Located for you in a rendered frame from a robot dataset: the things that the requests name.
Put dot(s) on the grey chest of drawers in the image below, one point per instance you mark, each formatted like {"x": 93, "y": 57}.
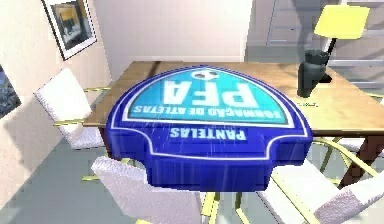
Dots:
{"x": 293, "y": 23}

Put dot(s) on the dark blue wall picture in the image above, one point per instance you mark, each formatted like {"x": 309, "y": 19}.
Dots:
{"x": 6, "y": 95}

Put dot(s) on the white framed wall picture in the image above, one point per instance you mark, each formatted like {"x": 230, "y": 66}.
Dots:
{"x": 71, "y": 25}

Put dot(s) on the white chair with yellow frame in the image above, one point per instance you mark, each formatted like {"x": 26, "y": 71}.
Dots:
{"x": 316, "y": 193}
{"x": 146, "y": 196}
{"x": 65, "y": 103}

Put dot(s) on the dark grey vase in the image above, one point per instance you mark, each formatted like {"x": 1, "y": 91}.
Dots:
{"x": 310, "y": 73}

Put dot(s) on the blue shield-shaped cloth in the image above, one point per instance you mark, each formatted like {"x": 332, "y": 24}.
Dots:
{"x": 206, "y": 133}

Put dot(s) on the brown wooden table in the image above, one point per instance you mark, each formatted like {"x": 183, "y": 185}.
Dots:
{"x": 336, "y": 106}

